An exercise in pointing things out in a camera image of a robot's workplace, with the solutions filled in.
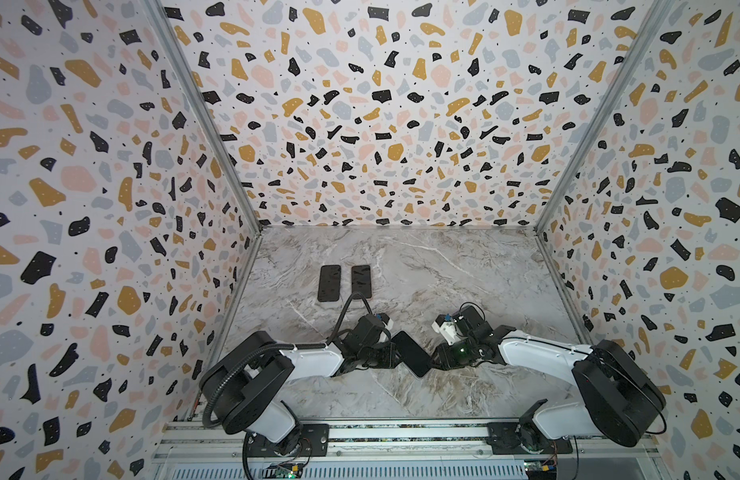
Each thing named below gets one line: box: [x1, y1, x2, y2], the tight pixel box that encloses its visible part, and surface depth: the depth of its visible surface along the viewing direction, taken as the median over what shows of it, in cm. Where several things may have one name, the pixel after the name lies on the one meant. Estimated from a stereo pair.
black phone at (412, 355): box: [391, 330, 432, 377], surface depth 87 cm
